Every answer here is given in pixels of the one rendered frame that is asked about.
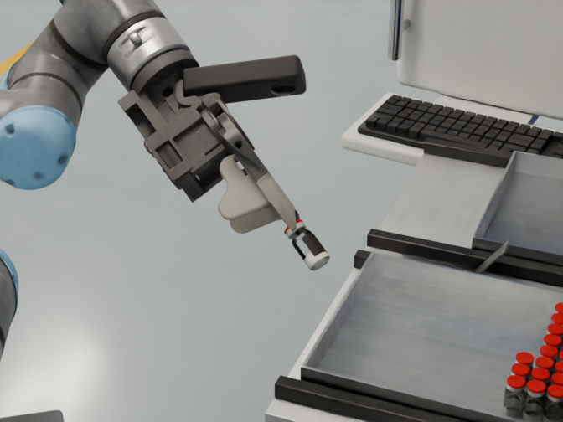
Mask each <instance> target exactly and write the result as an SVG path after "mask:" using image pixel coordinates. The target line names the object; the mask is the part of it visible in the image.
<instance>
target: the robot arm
mask: <svg viewBox="0 0 563 422"><path fill-rule="evenodd" d="M59 1H60V3H61V4H62V5H63V6H62V7H61V8H60V9H59V10H58V12H57V13H56V14H55V15H54V17H53V19H52V20H51V21H50V22H49V24H48V25H47V26H46V27H45V29H44V30H43V31H42V32H41V34H40V35H39V36H38V37H37V38H36V39H35V40H34V42H33V43H32V44H31V45H30V46H29V48H28V49H27V50H26V51H25V53H24V54H23V55H22V57H21V58H20V59H19V60H18V61H16V62H15V63H14V64H13V65H12V66H11V67H10V68H9V70H8V72H7V74H6V76H5V78H4V79H3V81H2V83H1V84H0V180H1V181H3V182H5V183H7V184H9V185H11V186H13V187H14V188H18V189H22V190H36V189H41V188H45V187H48V186H49V185H50V184H52V183H54V182H55V181H57V180H58V179H59V178H60V176H61V175H62V174H63V172H64V171H65V169H66V167H67V166H68V163H69V161H70V158H71V156H72V154H73V152H74V150H75V144H76V133H77V130H78V126H79V123H80V118H81V115H82V111H83V108H84V104H85V98H86V95H87V93H88V92H89V90H90V89H91V88H92V86H93V85H94V84H95V83H96V82H97V80H98V79H99V78H100V77H101V76H102V75H103V74H104V73H105V72H106V71H107V69H108V68H109V67H110V69H111V70H112V72H113V73H114V74H115V76H116V77H117V79H119V81H120V82H121V84H122V85H123V86H124V88H125V89H126V91H127V92H128V94H127V95H125V96H123V97H122V98H121V99H120V100H119V101H118V102H117V103H118V104H119V105H120V107H121V108H122V109H123V110H124V112H125V113H126V114H127V115H128V117H129V118H130V119H131V120H132V122H133V124H134V125H135V127H136V128H137V129H138V130H139V132H140V133H141V134H142V136H143V138H144V139H145V140H144V147H145V148H146V149H147V151H148V152H149V154H152V156H153V157H154V158H156V159H155V160H156V161H157V162H158V164H159V165H160V166H161V167H162V170H163V171H164V172H165V173H166V174H167V176H168V178H169V179H170V180H171V182H172V183H173V184H174V185H175V187H176V188H177V189H178V190H180V189H181V190H183V191H184V192H185V193H186V195H187V196H188V198H189V199H190V201H191V202H192V203H193V202H194V201H196V200H197V199H198V198H200V197H202V196H203V195H204V194H206V193H207V192H208V191H209V190H210V189H211V188H212V187H213V186H215V185H216V184H218V183H219V182H221V181H222V180H223V178H224V180H225V181H226V183H227V189H226V191H225V194H224V196H223V197H222V199H221V200H220V202H219V205H218V210H219V213H220V215H221V216H222V217H223V218H224V219H227V220H229V221H230V226H231V228H232V229H233V230H234V231H235V232H236V233H239V234H245V233H248V232H250V231H252V230H254V229H258V228H260V227H262V226H265V225H267V224H270V223H272V222H275V221H277V220H281V219H282V220H283V221H284V222H285V224H286V225H287V226H288V227H289V228H290V230H291V231H293V230H295V229H296V228H297V223H296V220H299V219H300V216H299V213H298V211H296V209H295V208H294V205H293V204H292V202H291V201H290V200H289V198H288V197H287V195H286V194H285V193H284V192H283V191H282V189H281V187H280V186H279V185H278V183H277V182H276V180H275V179H274V177H273V176H272V175H271V174H270V173H269V171H268V170H267V168H266V167H265V165H264V164H263V163H262V161H261V160H260V158H259V157H258V156H257V155H256V153H255V152H254V150H255V148H254V147H253V145H252V143H251V141H250V140H249V138H248V137H247V135H246V134H245V133H244V131H243V130H242V129H241V127H240V125H239V124H238V123H237V121H236V120H235V118H234V117H233V116H232V115H231V114H230V112H229V109H228V107H227V105H226V104H229V103H236V102H242V101H249V100H262V99H269V98H276V97H283V96H289V95H301V94H303V93H305V91H306V89H307V85H306V75H305V72H304V69H303V67H302V62H301V60H300V58H299V57H298V56H297V55H295V54H294V55H287V56H281V57H274V58H267V59H255V60H248V61H241V62H235V63H228V64H216V65H210V66H203V67H199V63H198V62H197V60H196V59H195V58H194V56H193V55H192V54H191V50H190V48H189V46H188V45H187V44H186V43H185V42H184V41H183V39H182V38H181V36H180V35H179V34H178V32H177V31H176V29H175V28H174V27H173V25H172V24H171V23H170V22H169V21H168V20H167V18H166V17H165V16H164V14H163V13H162V11H161V10H160V9H159V7H158V6H157V4H156V3H155V2H154V1H153V0H59ZM146 144H147V145H146ZM150 150H151V151H150ZM237 162H240V164H241V165H242V166H243V168H244V169H240V167H239V166H238V164H237ZM196 175H197V176H198V178H199V179H200V180H198V178H197V177H196ZM247 175H248V176H247ZM18 288H19V284H18V274H17V271H16V269H15V266H14V264H13V262H12V261H11V259H10V258H9V257H8V255H7V254H6V253H5V252H4V251H3V250H2V249H1V248H0V362H1V359H2V355H3V350H4V348H5V344H6V341H7V338H8V332H9V329H10V326H11V322H12V321H13V319H14V316H15V314H16V311H17V308H18Z"/></svg>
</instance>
